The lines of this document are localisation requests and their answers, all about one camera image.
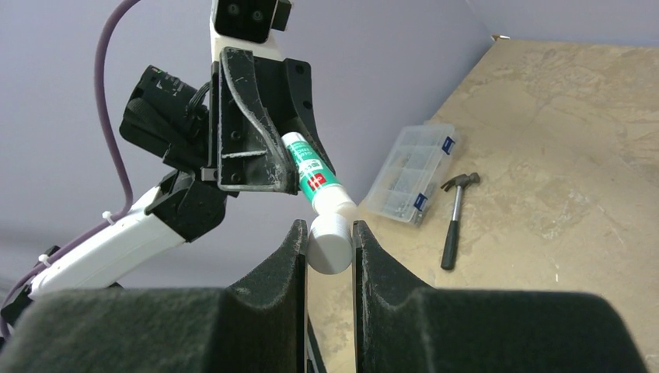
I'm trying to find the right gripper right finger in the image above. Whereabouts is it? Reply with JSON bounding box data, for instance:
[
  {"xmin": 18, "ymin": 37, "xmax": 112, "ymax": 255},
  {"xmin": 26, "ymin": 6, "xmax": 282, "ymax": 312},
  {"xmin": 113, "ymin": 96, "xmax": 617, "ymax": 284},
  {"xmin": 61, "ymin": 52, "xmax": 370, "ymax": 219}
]
[{"xmin": 353, "ymin": 221, "xmax": 647, "ymax": 372}]

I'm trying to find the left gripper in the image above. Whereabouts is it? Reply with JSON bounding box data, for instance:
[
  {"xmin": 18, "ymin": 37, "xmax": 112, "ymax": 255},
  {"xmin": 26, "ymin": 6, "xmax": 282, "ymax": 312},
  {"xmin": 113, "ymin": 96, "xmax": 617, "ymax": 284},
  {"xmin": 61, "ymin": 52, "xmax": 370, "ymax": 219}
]
[{"xmin": 200, "ymin": 47, "xmax": 336, "ymax": 195}]

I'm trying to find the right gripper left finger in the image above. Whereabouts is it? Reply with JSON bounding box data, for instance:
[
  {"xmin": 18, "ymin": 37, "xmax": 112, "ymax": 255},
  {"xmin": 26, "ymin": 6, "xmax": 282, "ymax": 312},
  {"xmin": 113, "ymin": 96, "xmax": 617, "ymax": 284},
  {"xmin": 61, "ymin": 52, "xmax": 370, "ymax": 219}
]
[{"xmin": 1, "ymin": 220, "xmax": 308, "ymax": 372}]

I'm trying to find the green white glue stick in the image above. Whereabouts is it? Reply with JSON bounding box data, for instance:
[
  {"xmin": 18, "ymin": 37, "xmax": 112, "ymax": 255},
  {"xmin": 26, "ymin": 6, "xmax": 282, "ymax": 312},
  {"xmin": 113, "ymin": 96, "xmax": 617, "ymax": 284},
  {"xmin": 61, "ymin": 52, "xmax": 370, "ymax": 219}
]
[{"xmin": 282, "ymin": 132, "xmax": 358, "ymax": 223}]

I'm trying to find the white glue stick cap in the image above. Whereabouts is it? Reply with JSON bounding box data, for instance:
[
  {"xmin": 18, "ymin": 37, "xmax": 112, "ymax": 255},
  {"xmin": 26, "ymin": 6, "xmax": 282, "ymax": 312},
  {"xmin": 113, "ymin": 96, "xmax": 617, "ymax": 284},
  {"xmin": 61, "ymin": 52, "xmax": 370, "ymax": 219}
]
[{"xmin": 307, "ymin": 213, "xmax": 353, "ymax": 275}]

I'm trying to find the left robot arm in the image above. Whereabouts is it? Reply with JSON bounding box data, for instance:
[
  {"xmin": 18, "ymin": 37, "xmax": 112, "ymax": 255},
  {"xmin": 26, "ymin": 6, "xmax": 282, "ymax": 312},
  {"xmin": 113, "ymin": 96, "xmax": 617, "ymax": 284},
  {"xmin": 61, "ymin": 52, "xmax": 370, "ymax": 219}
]
[{"xmin": 1, "ymin": 47, "xmax": 330, "ymax": 337}]

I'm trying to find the clear plastic organizer box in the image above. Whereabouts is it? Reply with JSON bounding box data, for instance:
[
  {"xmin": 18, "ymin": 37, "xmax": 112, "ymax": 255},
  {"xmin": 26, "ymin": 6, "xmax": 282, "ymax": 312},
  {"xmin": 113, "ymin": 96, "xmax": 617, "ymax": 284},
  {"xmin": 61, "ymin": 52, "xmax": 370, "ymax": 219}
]
[{"xmin": 363, "ymin": 121, "xmax": 461, "ymax": 226}]

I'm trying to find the black hammer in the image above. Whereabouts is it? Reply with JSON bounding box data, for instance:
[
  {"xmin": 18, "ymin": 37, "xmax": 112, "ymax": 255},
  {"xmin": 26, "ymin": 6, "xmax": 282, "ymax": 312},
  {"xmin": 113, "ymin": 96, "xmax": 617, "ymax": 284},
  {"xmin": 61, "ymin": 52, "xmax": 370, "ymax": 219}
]
[{"xmin": 441, "ymin": 173, "xmax": 480, "ymax": 270}]

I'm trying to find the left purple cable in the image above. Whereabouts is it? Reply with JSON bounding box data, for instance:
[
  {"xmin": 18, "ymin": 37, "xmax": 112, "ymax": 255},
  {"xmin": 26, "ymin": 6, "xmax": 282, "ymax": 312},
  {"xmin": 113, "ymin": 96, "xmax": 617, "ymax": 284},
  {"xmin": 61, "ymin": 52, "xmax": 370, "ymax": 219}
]
[{"xmin": 0, "ymin": 0, "xmax": 142, "ymax": 341}]

